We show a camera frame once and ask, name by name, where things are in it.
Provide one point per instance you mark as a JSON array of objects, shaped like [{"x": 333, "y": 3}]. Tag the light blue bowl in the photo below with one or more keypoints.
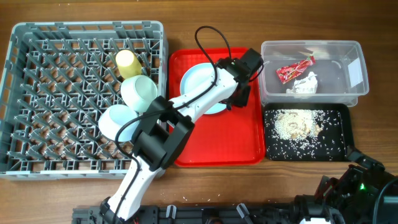
[{"x": 114, "y": 118}]

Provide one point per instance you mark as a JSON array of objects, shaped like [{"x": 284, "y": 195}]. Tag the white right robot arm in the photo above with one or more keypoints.
[{"x": 365, "y": 193}]

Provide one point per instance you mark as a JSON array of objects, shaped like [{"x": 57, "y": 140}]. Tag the red plastic tray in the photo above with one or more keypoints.
[{"x": 227, "y": 138}]

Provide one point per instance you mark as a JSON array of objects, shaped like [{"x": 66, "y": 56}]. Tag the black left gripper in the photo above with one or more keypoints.
[{"x": 244, "y": 100}]

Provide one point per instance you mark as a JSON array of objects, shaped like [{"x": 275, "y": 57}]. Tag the green bowl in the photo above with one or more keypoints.
[{"x": 138, "y": 92}]

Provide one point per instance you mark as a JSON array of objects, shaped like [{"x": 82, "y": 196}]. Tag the red candy wrapper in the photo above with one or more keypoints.
[{"x": 289, "y": 72}]

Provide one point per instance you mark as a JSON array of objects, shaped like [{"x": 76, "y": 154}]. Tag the white napkin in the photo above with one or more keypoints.
[{"x": 307, "y": 85}]

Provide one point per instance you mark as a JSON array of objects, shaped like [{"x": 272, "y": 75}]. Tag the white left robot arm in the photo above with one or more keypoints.
[{"x": 163, "y": 131}]

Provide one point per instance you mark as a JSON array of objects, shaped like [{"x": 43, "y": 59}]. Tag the light blue plate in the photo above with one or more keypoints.
[{"x": 195, "y": 76}]

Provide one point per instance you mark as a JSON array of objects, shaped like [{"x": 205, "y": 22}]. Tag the black tray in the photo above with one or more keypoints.
[{"x": 311, "y": 149}]

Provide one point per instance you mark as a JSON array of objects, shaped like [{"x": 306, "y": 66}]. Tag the clear plastic bin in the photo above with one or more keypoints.
[{"x": 339, "y": 67}]

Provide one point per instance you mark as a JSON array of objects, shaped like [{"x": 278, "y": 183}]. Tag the grey dishwasher rack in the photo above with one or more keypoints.
[{"x": 58, "y": 79}]

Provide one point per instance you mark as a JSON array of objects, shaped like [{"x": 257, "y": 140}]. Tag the yellow plastic cup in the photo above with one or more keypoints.
[{"x": 128, "y": 64}]

